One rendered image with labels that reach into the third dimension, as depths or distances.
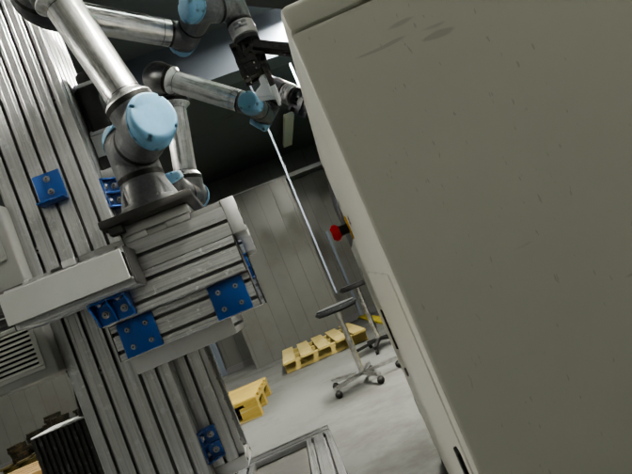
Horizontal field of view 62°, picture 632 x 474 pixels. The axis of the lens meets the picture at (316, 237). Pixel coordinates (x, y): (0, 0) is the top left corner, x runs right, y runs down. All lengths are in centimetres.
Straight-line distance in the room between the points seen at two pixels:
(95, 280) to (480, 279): 88
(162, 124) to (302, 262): 582
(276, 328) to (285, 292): 49
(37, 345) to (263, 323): 557
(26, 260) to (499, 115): 133
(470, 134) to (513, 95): 5
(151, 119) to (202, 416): 80
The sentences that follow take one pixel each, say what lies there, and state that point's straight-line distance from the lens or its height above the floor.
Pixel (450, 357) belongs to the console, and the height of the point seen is 61.
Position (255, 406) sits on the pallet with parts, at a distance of 396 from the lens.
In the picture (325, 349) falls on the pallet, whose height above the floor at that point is 7.
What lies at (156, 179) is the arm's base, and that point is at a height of 110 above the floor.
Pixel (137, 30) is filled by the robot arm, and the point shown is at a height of 153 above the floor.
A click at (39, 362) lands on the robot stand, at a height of 80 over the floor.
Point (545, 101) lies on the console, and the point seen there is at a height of 79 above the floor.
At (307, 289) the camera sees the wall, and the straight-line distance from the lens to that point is 697.
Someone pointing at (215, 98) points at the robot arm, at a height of 142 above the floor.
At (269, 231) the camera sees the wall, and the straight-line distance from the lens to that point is 701.
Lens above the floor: 72
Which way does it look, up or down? 5 degrees up
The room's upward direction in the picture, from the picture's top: 23 degrees counter-clockwise
